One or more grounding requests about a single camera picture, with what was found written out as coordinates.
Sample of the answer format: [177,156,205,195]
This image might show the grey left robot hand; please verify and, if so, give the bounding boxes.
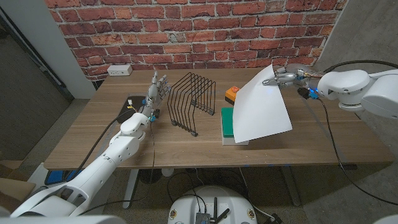
[141,71,172,117]

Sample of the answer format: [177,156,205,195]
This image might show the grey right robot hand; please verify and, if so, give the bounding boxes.
[262,63,323,90]

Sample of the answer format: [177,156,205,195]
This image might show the white paper sheet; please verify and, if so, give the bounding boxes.
[232,63,294,144]

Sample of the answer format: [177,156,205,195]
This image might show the white box with green lid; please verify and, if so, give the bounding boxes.
[220,107,250,146]

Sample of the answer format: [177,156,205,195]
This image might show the white power outlet strip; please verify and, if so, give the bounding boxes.
[106,64,133,77]

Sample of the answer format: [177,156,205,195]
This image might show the orange emergency stop button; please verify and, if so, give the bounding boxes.
[224,86,241,106]

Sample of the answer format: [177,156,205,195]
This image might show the red brick print backdrop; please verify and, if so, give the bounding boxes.
[45,0,349,82]

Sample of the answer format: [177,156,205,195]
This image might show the white table leg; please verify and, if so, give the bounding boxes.
[122,169,139,210]
[280,166,302,207]

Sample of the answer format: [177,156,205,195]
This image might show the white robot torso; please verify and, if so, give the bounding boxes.
[167,185,258,224]

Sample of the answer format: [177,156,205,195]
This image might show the dark perforated partition panel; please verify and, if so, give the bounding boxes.
[0,15,75,161]

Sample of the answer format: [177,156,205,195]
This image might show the blue and white floor device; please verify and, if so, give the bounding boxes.
[28,162,78,189]

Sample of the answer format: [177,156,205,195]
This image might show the black antennas on torso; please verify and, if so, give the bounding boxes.
[212,197,231,224]

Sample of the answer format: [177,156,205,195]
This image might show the black wire file holder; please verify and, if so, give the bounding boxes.
[167,72,217,138]

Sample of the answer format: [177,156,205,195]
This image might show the thin black left wrist cable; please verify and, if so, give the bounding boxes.
[77,119,156,216]

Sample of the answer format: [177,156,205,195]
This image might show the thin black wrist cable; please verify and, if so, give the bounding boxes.
[77,119,156,216]
[316,97,398,207]

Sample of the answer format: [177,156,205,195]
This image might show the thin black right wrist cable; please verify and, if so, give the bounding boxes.
[316,97,398,207]

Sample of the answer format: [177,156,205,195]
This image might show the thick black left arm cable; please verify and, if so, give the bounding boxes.
[63,108,137,183]

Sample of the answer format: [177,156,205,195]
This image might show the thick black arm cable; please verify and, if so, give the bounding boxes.
[63,108,137,183]
[323,59,398,74]

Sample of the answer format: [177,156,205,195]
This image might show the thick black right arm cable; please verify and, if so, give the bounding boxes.
[323,59,398,74]

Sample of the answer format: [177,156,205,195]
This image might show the black floor cable loop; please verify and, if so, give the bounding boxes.
[167,172,208,214]

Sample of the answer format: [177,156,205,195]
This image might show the white floor cable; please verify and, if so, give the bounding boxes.
[238,167,271,219]

